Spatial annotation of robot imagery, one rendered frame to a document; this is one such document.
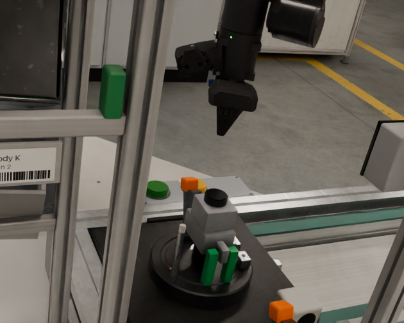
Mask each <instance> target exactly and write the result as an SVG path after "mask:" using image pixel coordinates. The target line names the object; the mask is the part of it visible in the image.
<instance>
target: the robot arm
mask: <svg viewBox="0 0 404 323"><path fill-rule="evenodd" d="M269 2H271V4H270V7H269V11H268V14H267V20H266V28H268V32H270V33H271V34H272V37H273V38H277V39H280V40H284V41H287V42H292V43H295V44H299V45H302V46H307V47H311V48H314V47H315V46H316V45H317V43H318V40H319V37H320V35H321V32H322V29H323V25H324V21H325V17H324V13H325V2H326V0H225V4H224V10H223V17H222V21H221V27H220V29H219V31H215V32H214V36H215V40H209V41H203V42H197V43H194V44H189V45H185V46H180V47H177V48H176V50H175V58H176V63H177V68H178V70H179V73H180V77H182V78H185V77H189V76H190V75H191V74H197V73H200V72H205V71H209V70H210V71H212V75H215V79H209V80H208V86H209V87H210V88H209V89H208V102H209V103H210V104H211V105H212V106H216V107H217V135H219V136H225V134H226V133H227V131H228V130H229V129H230V127H231V126H232V124H233V123H234V122H235V121H236V119H237V118H238V116H239V115H240V114H241V113H242V112H243V111H247V112H253V111H255V110H256V108H257V102H258V96H257V91H256V90H255V88H254V87H253V85H250V84H249V83H246V82H244V80H249V81H254V79H255V71H254V69H255V64H256V60H257V55H258V52H260V50H261V47H262V44H261V37H262V32H263V28H264V22H265V17H266V13H267V8H268V5H269ZM67 5H68V0H65V20H64V36H63V50H64V49H65V34H66V24H67Z"/></svg>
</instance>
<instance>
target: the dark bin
mask: <svg viewBox="0 0 404 323"><path fill-rule="evenodd" d="M64 20H65V0H0V104H6V105H17V106H38V107H50V106H56V105H59V104H61V97H62V66H63V36H64ZM2 95H10V96H2Z"/></svg>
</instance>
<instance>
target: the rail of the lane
mask: <svg viewBox="0 0 404 323"><path fill-rule="evenodd" d="M229 200H230V201H231V202H232V203H233V205H234V206H235V207H236V209H238V216H239V217H240V218H241V219H242V221H243V222H244V223H245V225H247V226H248V225H254V224H265V223H272V222H283V221H289V220H299V219H311V218H317V217H328V216H334V215H345V214H351V213H362V212H369V211H379V210H390V209H396V208H404V190H401V191H393V192H382V191H381V190H379V189H378V188H377V187H376V186H374V185H370V186H356V187H348V188H334V189H326V190H312V191H304V192H290V193H282V194H268V195H254V196H245V197H232V198H229ZM108 213H109V208H107V209H100V210H85V211H77V216H76V229H85V228H87V229H88V232H89V235H90V236H91V231H92V229H99V228H107V224H108ZM174 220H183V202H180V203H165V204H152V205H144V212H143V216H142V224H149V223H155V222H167V221H174ZM52 239H53V231H47V236H46V258H45V268H46V272H47V276H48V280H49V278H50V268H51V249H52Z"/></svg>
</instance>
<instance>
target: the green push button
mask: <svg viewBox="0 0 404 323"><path fill-rule="evenodd" d="M168 192H169V187H168V186H167V185H166V184H165V183H164V182H162V181H157V180H153V181H149V182H148V183H147V191H146V193H147V195H150V196H151V197H165V196H166V195H167V194H168Z"/></svg>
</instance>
